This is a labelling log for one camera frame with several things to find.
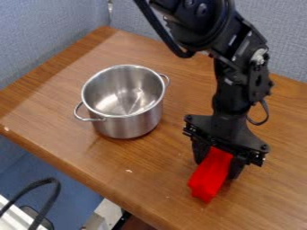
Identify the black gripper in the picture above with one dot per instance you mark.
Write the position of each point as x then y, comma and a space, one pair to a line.
228, 133

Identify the red block object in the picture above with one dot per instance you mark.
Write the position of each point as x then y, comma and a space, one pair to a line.
210, 175

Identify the stainless steel pot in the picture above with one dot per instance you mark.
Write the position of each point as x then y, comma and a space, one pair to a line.
122, 101

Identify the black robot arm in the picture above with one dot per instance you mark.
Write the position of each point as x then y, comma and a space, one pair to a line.
209, 25

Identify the white box under table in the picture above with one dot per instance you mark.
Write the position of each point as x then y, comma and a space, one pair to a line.
18, 220

